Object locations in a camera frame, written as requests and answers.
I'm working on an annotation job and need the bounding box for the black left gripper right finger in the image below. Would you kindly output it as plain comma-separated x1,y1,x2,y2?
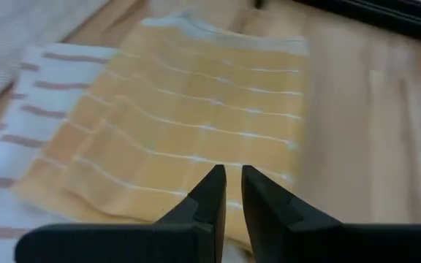
241,164,342,226

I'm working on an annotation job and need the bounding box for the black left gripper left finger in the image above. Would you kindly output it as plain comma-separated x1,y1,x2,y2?
154,164,228,224

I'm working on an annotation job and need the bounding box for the yellow checked towel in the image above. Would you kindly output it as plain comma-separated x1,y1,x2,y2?
11,13,311,254

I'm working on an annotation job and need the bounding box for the white pink-striped towel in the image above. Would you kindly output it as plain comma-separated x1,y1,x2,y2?
0,42,119,263

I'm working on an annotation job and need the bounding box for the white perforated plastic basket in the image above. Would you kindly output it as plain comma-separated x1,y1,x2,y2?
0,0,110,111

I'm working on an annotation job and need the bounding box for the black aluminium table frame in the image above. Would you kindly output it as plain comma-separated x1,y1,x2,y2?
252,0,421,47

